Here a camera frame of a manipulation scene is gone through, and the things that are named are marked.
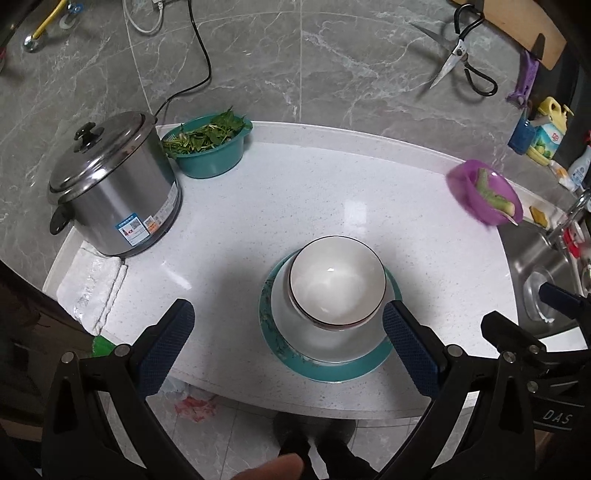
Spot stainless steel sink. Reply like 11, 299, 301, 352
499, 217, 591, 337

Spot person's right shoe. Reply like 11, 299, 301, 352
316, 418, 357, 462

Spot wooden cutting board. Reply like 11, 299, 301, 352
450, 0, 568, 71

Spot purple plastic basin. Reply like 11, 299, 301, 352
445, 159, 524, 227

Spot white spray bottle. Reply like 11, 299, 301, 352
568, 131, 591, 188

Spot red white plastic bag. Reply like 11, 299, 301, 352
173, 397, 218, 423

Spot large teal floral plate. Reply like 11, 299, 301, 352
260, 251, 403, 383

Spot teal plastic basin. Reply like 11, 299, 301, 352
161, 115, 254, 180

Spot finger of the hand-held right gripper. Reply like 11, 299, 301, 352
481, 311, 550, 367
539, 282, 591, 326

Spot green peeled gourd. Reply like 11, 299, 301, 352
475, 167, 517, 217

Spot clear glass bowl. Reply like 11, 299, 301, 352
523, 271, 561, 321

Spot small red floral bowl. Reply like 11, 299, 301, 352
287, 235, 387, 329

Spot person's left shoe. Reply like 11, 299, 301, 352
272, 413, 315, 462

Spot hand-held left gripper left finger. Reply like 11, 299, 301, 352
41, 299, 204, 480

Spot chrome faucet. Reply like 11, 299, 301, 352
547, 191, 591, 247

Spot stainless steel rice cooker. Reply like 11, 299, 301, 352
47, 111, 182, 258

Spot white folded towel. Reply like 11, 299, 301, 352
56, 244, 129, 337

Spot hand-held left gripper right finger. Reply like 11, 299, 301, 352
374, 300, 536, 480

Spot green leafy vegetables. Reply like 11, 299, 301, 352
161, 107, 245, 160

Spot green plastic bag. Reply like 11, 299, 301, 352
90, 336, 118, 358

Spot red plastic holder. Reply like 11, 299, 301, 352
563, 228, 585, 257

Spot yellow dish soap bottle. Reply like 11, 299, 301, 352
529, 96, 573, 167

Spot yellow bar with caster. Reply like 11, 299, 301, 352
23, 0, 86, 54

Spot person's left hand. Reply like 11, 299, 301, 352
229, 453, 305, 480

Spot black power cable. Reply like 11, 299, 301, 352
154, 0, 212, 118

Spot large white bowl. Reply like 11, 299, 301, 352
270, 254, 399, 363

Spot blue utensil cup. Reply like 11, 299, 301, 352
508, 115, 539, 154

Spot packaged yellow sponge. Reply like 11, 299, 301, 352
549, 161, 575, 191

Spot kitchen scissors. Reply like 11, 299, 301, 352
411, 4, 498, 97

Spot purple peeler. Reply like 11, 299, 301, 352
505, 48, 540, 106

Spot person's shoe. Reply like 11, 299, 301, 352
272, 413, 315, 462
316, 418, 357, 462

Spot white power cable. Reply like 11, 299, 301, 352
122, 0, 164, 34

